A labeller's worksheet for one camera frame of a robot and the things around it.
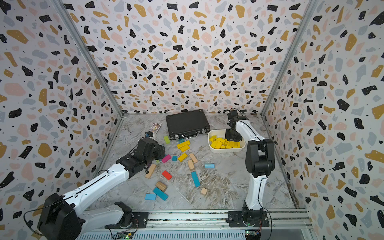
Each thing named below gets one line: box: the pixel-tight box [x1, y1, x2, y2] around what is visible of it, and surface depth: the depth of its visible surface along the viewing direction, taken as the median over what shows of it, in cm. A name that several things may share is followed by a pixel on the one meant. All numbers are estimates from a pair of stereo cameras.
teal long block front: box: [153, 187, 169, 201], surface depth 83 cm
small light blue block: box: [144, 193, 157, 201], surface depth 83 cm
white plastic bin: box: [207, 129, 246, 153], surface depth 100 cm
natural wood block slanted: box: [189, 152, 198, 164], surface depth 99 cm
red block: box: [161, 170, 173, 181], surface depth 92 cm
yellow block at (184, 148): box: [179, 144, 190, 153], surface depth 103 cm
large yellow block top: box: [177, 140, 191, 149], surface depth 105 cm
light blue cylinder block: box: [204, 163, 216, 169], surface depth 94 cm
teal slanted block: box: [191, 171, 201, 188], surface depth 90 cm
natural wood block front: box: [155, 181, 168, 192], surface depth 85 cm
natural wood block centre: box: [187, 159, 195, 171], surface depth 93 cm
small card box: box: [149, 122, 162, 134], surface depth 112 cm
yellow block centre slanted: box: [177, 153, 188, 162], surface depth 99 cm
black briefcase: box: [166, 109, 211, 141], surface depth 112 cm
